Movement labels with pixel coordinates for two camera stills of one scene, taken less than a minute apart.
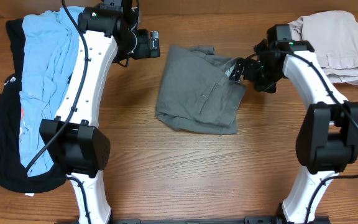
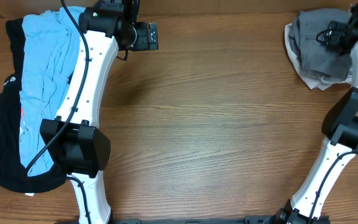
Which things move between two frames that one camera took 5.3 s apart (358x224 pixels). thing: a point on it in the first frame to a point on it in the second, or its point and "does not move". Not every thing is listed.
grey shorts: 196,93 to 314,55
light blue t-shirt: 50,40 does not move
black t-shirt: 5,168 does not move
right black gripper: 269,84 to 332,32
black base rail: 248,219 does not move
